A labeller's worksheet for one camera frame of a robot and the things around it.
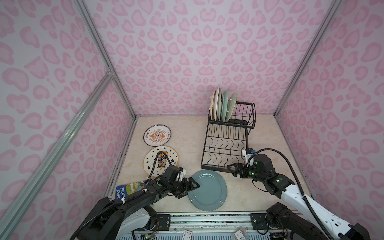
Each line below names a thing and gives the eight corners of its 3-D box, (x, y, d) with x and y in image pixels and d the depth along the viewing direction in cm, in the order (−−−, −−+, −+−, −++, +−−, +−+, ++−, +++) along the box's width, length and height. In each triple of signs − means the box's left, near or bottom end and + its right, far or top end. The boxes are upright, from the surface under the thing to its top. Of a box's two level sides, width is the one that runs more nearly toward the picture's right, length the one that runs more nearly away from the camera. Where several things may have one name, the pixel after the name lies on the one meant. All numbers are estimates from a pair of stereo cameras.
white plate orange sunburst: (141, 146, 105) (140, 144, 103) (147, 126, 116) (146, 124, 114) (169, 146, 104) (168, 144, 103) (172, 126, 116) (171, 124, 114)
